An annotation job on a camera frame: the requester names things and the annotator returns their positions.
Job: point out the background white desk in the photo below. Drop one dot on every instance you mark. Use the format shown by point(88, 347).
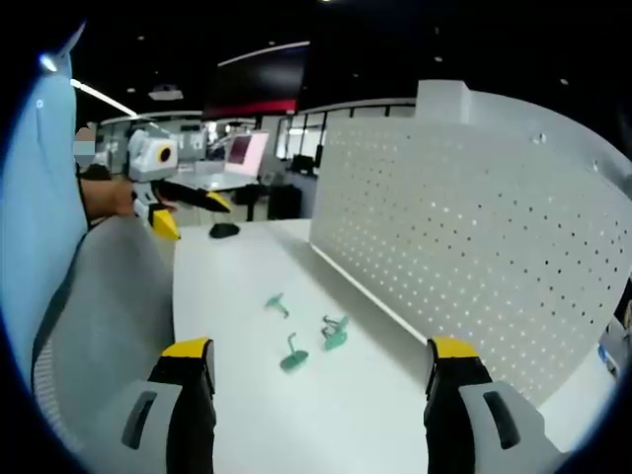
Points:
point(217, 180)

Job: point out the black computer mouse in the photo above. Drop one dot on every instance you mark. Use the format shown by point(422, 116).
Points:
point(223, 230)

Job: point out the black office chair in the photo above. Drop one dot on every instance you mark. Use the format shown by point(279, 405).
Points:
point(285, 202)

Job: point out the large dark wall screen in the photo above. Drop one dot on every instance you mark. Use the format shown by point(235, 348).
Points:
point(257, 84)

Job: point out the green hook assembly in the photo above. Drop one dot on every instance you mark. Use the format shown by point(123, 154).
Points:
point(294, 359)
point(337, 335)
point(275, 302)

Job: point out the monitor with pink screen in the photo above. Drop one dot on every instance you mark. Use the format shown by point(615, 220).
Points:
point(244, 153)

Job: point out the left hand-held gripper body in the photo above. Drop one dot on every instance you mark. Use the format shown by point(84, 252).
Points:
point(145, 163)

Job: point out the ceiling projector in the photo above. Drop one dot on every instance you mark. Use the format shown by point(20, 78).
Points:
point(165, 91)

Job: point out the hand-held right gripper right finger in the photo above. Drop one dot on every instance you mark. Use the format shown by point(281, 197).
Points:
point(474, 424)

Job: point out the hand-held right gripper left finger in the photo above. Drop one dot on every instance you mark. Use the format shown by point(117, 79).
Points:
point(148, 424)

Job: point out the white perforated mounting plate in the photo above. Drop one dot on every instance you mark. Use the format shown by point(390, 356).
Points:
point(469, 232)

